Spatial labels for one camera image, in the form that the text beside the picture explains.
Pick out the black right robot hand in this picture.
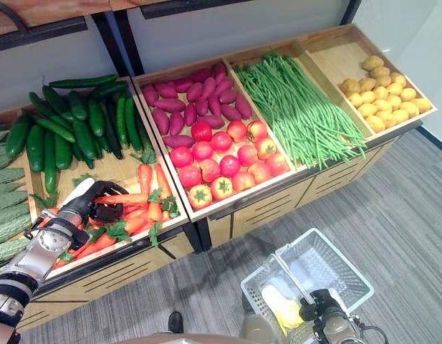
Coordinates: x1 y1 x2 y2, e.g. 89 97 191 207
298 287 350 323

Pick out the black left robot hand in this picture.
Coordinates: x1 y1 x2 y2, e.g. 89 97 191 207
64 178 131 225

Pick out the white plastic shopping basket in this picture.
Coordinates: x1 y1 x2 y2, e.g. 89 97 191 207
239 227 375 340

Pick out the wooden cucumber and carrot crate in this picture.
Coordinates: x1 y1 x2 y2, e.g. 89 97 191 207
21 75 191 283

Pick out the green cucumber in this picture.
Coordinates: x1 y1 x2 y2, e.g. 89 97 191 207
43 129 59 195
28 91 73 132
115 93 130 151
68 90 89 122
41 85 75 121
134 107 154 152
33 115 77 143
89 81 129 100
49 74 120 90
5 114 34 160
71 140 95 170
95 133 112 154
87 97 107 138
25 124 47 173
54 133 75 171
125 96 143 152
105 101 125 160
72 119 97 161

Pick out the yellow corn cob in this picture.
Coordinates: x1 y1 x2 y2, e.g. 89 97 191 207
260 282 304 329

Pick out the red tomato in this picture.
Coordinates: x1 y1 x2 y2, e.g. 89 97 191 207
236 144 259 167
209 176 234 201
218 154 242 178
191 140 215 163
187 183 213 211
265 153 291 177
199 158 222 183
226 120 249 143
246 120 269 142
170 145 194 168
178 164 203 189
231 171 256 194
210 131 234 153
190 121 213 143
254 137 278 161
247 161 273 185

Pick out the wooden bitter gourd crate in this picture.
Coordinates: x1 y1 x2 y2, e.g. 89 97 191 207
0 106 39 274

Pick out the wooden tomato and sweet potato crate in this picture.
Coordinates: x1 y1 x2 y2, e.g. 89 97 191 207
132 58 297 221

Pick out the dark robot foot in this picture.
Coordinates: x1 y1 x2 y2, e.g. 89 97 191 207
168 311 185 335

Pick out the black baseboard strip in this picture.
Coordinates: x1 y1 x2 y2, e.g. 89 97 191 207
418 125 442 157

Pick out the pile of long green beans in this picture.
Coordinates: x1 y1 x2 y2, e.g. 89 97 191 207
232 49 368 171

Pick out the wooden green bean crate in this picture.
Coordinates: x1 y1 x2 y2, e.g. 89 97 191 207
221 39 373 173

